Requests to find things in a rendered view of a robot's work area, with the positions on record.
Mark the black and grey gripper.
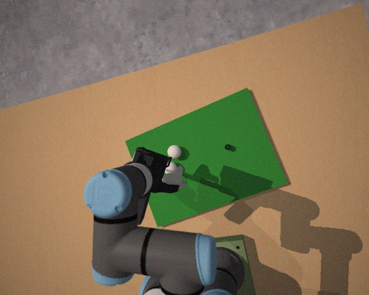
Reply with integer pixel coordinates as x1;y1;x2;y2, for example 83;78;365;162
125;147;187;199

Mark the green golf mat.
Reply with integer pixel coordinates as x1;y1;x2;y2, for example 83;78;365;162
125;88;287;227

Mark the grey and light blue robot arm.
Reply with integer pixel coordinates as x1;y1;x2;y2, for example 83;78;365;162
84;163;245;295

